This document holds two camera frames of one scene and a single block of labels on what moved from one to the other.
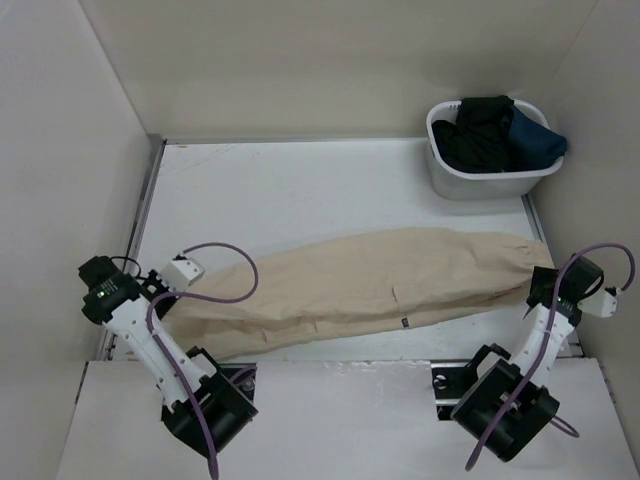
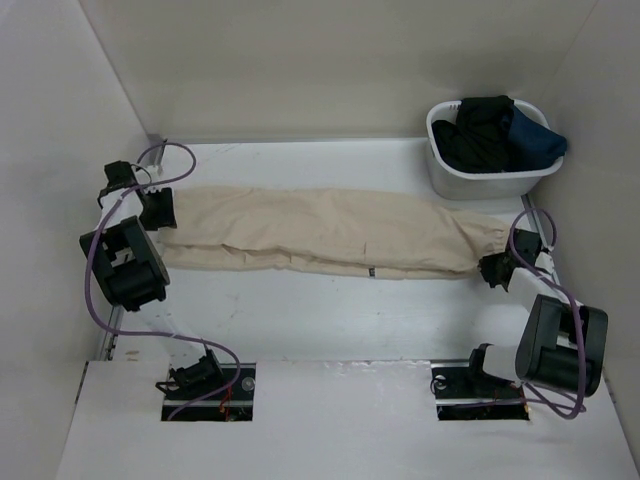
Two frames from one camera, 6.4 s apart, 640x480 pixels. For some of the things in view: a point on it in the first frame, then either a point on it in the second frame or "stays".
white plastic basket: [452, 183] stays
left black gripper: [154, 279] -> [165, 218]
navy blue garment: [530, 144] stays
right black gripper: [540, 274] -> [485, 265]
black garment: [479, 139] stays
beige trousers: [325, 284] -> [328, 232]
